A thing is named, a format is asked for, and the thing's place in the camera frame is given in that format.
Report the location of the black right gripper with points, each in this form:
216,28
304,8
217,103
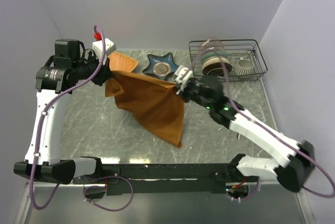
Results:
183,93

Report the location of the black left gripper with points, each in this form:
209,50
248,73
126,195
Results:
104,74

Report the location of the orange cloth napkin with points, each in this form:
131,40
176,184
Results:
153,103

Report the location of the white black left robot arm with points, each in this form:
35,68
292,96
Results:
55,82

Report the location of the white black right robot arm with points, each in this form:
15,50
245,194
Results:
290,161

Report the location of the orange woven triangular tray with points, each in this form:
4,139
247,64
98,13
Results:
121,62

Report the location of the stacked ceramic plates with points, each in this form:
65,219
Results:
211,63

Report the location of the blue star-shaped dish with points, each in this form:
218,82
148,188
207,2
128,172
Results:
160,66

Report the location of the clear glass jar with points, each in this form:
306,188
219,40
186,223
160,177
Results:
212,47

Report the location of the striped ceramic mug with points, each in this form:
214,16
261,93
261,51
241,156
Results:
244,67

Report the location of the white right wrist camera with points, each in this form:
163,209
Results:
181,77

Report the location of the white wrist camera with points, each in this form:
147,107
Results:
181,77
97,47

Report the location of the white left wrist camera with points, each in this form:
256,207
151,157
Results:
97,47

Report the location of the black wire dish rack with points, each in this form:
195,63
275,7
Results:
236,49

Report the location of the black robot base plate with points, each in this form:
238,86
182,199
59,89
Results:
166,178

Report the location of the aluminium frame rail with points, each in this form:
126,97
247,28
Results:
24,206

